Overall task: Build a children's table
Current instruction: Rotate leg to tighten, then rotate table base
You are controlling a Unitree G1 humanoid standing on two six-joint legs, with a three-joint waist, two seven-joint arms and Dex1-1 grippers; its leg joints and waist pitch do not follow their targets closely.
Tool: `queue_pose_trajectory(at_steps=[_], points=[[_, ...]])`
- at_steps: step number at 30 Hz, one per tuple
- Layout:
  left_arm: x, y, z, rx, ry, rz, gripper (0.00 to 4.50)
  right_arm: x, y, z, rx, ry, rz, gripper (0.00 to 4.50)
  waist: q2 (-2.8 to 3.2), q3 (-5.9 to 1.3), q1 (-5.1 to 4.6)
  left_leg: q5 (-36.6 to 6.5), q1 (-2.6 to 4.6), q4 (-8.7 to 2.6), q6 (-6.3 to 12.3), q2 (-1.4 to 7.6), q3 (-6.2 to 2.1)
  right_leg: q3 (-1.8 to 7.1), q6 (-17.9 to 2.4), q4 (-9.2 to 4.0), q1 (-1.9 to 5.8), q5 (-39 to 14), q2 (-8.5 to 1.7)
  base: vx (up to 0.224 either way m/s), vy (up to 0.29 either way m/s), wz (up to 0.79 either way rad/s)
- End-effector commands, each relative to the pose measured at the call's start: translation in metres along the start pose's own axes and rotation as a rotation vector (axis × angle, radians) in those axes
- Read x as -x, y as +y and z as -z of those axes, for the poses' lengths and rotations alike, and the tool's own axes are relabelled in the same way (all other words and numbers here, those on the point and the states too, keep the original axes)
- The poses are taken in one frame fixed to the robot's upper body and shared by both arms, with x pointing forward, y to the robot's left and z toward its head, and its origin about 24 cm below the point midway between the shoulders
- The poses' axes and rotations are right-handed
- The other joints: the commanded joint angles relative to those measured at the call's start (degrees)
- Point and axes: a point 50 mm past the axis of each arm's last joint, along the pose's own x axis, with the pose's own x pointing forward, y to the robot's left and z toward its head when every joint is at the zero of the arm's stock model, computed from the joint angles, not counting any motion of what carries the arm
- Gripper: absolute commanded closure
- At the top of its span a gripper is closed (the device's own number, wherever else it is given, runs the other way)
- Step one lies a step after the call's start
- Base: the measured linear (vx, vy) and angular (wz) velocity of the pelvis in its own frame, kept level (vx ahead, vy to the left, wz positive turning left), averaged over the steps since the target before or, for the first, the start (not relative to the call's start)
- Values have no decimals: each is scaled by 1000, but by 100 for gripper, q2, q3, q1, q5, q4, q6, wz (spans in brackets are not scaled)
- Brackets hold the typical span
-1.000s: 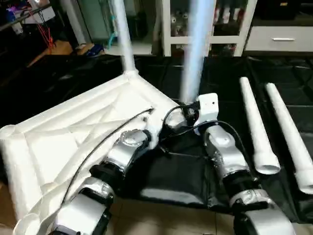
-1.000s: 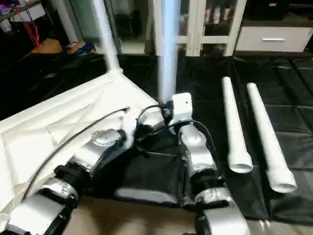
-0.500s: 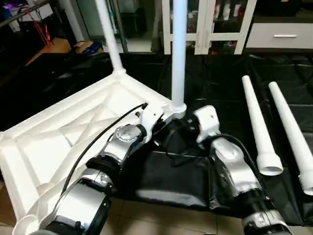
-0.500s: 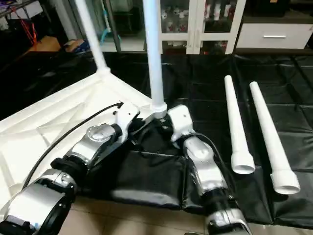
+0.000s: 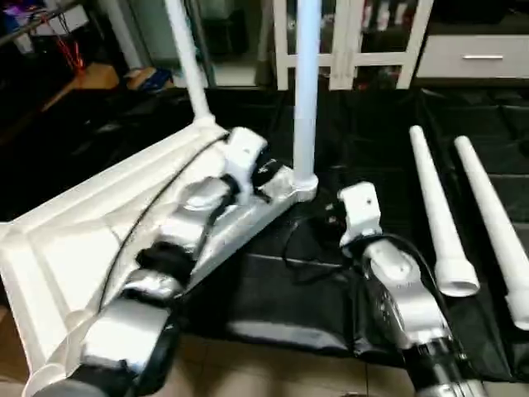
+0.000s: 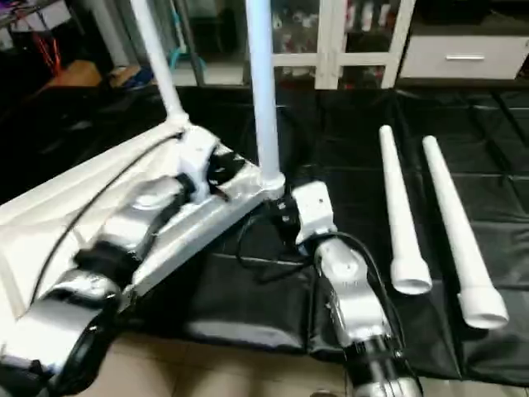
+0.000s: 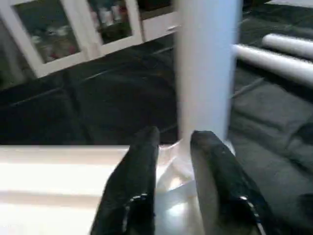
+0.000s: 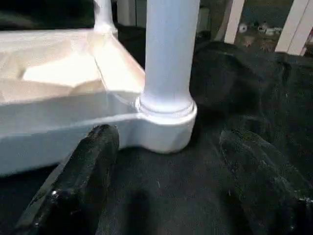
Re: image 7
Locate white plastic table leg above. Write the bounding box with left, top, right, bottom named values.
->
left=261, top=33, right=313, bottom=62
left=172, top=0, right=244, bottom=177
left=231, top=43, right=313, bottom=90

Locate white drawer unit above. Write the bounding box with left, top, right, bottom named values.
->
left=139, top=10, right=180, bottom=43

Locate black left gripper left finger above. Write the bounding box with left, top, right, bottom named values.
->
left=89, top=126, right=161, bottom=235

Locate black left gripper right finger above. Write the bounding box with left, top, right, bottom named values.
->
left=190, top=130, right=272, bottom=235

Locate white plastic table top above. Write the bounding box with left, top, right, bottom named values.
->
left=0, top=138, right=236, bottom=235

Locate white glass-door cabinet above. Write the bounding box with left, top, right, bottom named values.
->
left=0, top=0, right=146, bottom=80

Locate black work mat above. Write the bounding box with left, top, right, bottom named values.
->
left=0, top=0, right=313, bottom=235

